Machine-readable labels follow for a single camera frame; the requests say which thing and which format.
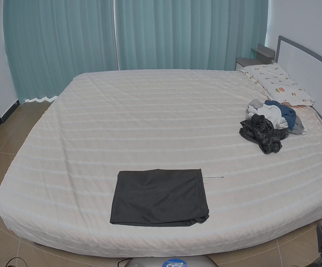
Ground white printed pillow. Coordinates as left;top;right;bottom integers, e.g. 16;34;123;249
238;64;315;107

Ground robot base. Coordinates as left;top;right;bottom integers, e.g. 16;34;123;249
123;256;218;267

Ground black T-shirt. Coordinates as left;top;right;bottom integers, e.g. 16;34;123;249
110;169;225;228

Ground bed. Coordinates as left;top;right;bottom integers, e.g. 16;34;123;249
0;35;322;258

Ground grey bedside table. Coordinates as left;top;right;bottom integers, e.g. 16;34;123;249
236;43;276;71

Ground pile of clothes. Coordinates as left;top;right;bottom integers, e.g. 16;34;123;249
239;99;308;154

